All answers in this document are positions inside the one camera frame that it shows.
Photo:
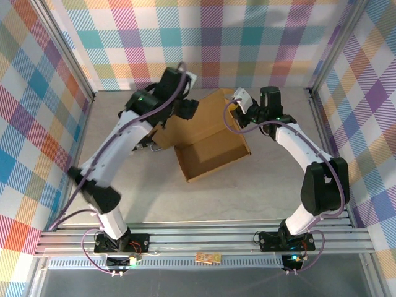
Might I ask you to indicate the aluminium corner post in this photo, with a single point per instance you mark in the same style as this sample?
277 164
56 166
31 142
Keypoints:
340 40
66 51

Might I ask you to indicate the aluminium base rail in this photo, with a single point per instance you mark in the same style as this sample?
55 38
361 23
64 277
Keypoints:
201 238

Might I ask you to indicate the small orange circuit board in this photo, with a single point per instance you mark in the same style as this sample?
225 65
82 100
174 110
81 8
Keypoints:
205 257

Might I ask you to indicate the brown cardboard box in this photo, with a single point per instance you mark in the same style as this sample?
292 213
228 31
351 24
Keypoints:
204 123

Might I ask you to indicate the aluminium side rail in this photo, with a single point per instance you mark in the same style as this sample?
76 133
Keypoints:
321 123

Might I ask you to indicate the black controller board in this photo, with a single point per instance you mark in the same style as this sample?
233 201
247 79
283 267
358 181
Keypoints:
123 261
292 260

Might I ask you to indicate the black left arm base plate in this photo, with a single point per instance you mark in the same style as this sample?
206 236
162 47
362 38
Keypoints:
139 239

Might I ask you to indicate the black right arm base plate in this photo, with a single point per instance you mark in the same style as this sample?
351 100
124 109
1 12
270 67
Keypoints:
269 241

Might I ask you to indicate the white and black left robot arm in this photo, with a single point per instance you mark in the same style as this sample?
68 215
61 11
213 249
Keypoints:
120 145

